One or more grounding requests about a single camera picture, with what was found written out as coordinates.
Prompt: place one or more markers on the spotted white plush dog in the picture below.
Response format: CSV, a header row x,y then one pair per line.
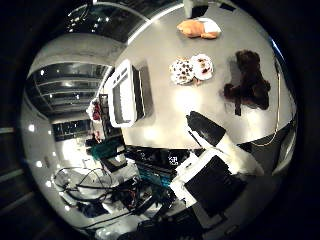
x,y
190,70

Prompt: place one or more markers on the white plastic container bin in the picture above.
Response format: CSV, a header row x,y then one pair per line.
x,y
125,95

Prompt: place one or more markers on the orange and white plush toy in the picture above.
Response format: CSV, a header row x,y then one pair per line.
x,y
196,28

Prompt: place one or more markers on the green bag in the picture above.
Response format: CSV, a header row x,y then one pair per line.
x,y
105,149

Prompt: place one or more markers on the dark brown plush toy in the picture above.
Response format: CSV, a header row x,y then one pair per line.
x,y
251,83

